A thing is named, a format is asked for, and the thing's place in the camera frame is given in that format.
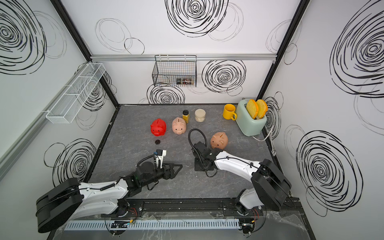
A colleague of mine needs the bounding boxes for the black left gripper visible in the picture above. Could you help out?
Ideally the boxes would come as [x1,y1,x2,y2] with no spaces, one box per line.
[141,162,182,188]

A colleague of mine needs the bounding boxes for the dark pink piggy bank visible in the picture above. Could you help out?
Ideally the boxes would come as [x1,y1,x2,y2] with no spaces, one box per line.
[210,132,229,150]

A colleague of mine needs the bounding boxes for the light pink piggy bank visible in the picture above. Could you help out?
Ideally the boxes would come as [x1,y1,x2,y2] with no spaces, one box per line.
[172,117,187,135]

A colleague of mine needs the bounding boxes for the red piggy bank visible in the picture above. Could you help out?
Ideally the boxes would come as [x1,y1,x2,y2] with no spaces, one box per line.
[151,119,167,137]

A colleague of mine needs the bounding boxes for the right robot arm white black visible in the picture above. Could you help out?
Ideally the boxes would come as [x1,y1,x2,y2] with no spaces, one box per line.
[192,142,292,212]

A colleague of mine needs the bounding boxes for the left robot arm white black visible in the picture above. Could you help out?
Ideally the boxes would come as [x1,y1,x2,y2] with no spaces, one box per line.
[36,162,183,233]

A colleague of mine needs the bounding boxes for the yellow spice jar black lid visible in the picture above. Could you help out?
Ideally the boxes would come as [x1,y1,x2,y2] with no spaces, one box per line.
[183,110,190,124]

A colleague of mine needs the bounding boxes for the yellow mug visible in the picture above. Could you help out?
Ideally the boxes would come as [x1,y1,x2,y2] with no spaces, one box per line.
[223,104,237,121]

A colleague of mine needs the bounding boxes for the mint green toaster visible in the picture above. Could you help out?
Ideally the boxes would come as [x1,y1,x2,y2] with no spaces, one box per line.
[235,99,267,137]

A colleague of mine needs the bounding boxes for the yellow toast slice left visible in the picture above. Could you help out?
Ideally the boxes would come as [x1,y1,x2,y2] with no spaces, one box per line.
[246,99,259,119]

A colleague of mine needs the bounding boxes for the yellow toast slice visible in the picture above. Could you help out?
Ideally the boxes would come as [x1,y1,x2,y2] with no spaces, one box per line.
[246,99,259,119]
[256,99,268,119]

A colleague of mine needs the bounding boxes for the yellow toast slice right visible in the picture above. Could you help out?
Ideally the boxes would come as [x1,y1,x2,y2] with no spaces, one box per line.
[256,99,268,119]

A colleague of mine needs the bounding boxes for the small items in basket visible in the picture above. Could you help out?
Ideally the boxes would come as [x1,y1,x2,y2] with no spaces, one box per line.
[176,78,194,86]

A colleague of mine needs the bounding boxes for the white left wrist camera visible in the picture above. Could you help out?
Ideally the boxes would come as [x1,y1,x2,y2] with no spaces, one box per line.
[154,150,167,169]

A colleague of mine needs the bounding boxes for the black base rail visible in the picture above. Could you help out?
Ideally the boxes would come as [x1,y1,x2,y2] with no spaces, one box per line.
[59,197,304,218]

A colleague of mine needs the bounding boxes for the white slotted cable duct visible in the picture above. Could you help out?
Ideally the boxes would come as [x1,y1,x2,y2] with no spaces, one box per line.
[65,219,240,231]

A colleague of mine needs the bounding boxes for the black wire basket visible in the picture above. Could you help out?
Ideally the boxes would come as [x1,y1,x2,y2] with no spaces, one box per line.
[152,60,198,88]

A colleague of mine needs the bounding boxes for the white wire shelf basket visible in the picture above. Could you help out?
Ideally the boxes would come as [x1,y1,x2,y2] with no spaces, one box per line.
[46,63,106,124]

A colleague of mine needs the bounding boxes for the aluminium wall rail back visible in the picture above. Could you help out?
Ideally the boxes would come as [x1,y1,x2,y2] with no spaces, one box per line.
[91,53,277,62]

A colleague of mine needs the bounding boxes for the aluminium wall rail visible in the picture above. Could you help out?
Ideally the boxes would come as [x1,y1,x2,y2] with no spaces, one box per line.
[91,53,277,62]
[1,61,91,181]

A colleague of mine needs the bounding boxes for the aluminium wall rail left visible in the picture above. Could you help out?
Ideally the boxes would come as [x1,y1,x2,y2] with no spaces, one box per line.
[1,61,91,181]

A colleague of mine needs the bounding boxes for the black corner frame post right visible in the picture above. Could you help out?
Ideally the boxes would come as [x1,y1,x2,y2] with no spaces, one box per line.
[256,0,310,100]

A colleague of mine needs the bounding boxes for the black corner frame post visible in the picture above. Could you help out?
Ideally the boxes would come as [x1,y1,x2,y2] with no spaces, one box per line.
[256,0,310,100]
[50,0,120,109]

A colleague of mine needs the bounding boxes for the black corner frame post left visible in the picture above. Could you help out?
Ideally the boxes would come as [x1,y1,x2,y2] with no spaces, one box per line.
[50,0,120,109]

